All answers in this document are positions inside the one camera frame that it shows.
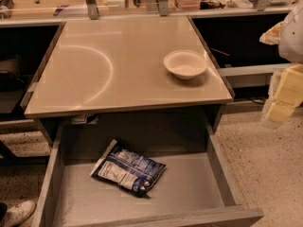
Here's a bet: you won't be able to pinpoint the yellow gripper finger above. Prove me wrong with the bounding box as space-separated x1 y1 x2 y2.
261 63 303 129

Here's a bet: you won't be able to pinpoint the blue chip bag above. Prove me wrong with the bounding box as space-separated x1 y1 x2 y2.
90 139 166 197

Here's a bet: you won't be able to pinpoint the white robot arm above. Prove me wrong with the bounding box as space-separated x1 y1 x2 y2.
259 2 303 129

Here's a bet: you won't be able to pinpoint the open grey wooden drawer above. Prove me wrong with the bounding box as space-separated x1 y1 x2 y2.
32 116 263 227

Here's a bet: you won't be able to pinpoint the grey counter cabinet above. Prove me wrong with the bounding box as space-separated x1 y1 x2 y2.
20 15 236 144

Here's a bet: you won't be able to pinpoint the white bowl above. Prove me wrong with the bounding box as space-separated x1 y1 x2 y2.
164 50 208 79

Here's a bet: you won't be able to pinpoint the white sneaker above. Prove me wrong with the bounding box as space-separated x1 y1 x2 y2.
0 201 36 227

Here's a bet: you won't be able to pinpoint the metal bracket left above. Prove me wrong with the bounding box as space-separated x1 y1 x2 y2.
85 0 98 20

